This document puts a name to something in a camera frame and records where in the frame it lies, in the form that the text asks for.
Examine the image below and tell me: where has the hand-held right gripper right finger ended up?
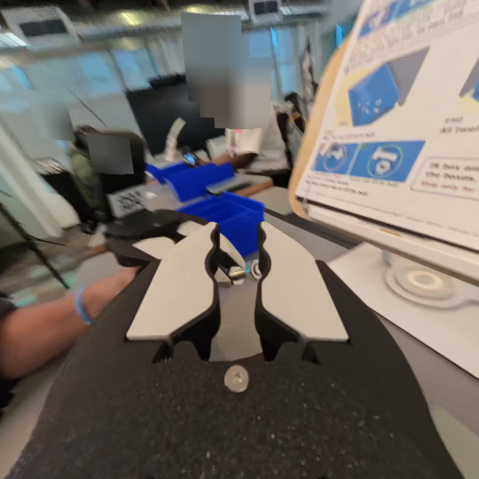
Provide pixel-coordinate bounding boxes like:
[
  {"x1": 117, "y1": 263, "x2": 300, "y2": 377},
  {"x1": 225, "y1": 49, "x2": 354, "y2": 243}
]
[{"x1": 255, "y1": 222, "x2": 349, "y2": 354}]

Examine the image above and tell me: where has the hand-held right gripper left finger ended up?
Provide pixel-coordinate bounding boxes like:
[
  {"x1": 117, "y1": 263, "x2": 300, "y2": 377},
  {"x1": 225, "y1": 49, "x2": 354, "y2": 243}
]
[{"x1": 126, "y1": 222, "x2": 223, "y2": 354}]

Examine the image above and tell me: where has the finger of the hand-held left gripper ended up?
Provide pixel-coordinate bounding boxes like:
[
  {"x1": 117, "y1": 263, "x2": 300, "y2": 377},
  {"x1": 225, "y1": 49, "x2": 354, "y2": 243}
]
[
  {"x1": 216, "y1": 240, "x2": 247, "y2": 286},
  {"x1": 133, "y1": 235, "x2": 178, "y2": 262}
]

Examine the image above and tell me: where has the blue plastic bin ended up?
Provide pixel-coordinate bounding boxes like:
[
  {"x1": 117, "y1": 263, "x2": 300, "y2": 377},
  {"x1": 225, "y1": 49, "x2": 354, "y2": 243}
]
[
  {"x1": 146, "y1": 161, "x2": 188, "y2": 184},
  {"x1": 169, "y1": 163, "x2": 236, "y2": 203},
  {"x1": 180, "y1": 193, "x2": 265, "y2": 256}
]

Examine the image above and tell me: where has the person's left forearm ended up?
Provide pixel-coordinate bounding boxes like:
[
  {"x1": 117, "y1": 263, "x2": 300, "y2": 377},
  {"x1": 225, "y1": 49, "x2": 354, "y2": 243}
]
[{"x1": 0, "y1": 288, "x2": 94, "y2": 378}]

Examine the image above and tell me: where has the grey desk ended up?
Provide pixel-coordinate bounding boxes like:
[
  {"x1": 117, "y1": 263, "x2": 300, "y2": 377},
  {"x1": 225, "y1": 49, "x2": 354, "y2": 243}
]
[{"x1": 0, "y1": 180, "x2": 479, "y2": 479}]

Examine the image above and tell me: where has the person's left hand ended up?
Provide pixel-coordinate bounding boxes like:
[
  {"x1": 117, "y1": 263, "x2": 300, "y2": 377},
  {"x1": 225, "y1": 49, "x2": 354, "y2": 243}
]
[{"x1": 94, "y1": 266, "x2": 143, "y2": 309}]

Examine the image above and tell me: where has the grey metal plate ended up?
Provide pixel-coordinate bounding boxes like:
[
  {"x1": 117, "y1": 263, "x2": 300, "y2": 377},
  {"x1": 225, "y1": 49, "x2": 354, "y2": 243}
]
[{"x1": 206, "y1": 176, "x2": 253, "y2": 195}]

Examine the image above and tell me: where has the white document stand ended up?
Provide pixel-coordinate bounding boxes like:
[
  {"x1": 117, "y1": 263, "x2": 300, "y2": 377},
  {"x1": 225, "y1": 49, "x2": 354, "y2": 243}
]
[
  {"x1": 165, "y1": 116, "x2": 188, "y2": 161},
  {"x1": 330, "y1": 202, "x2": 479, "y2": 378}
]

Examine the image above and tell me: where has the blue wristband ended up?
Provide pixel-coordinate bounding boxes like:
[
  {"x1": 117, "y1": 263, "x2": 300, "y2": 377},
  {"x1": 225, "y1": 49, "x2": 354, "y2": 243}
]
[{"x1": 73, "y1": 288, "x2": 96, "y2": 327}]

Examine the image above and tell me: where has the black monitor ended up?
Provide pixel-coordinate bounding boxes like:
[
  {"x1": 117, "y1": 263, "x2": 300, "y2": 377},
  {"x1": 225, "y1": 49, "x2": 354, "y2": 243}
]
[{"x1": 127, "y1": 79, "x2": 225, "y2": 158}]

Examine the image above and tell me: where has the printed instruction sheet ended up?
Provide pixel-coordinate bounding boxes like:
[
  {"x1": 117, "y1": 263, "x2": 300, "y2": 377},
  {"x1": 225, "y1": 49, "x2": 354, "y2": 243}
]
[{"x1": 296, "y1": 0, "x2": 479, "y2": 251}]

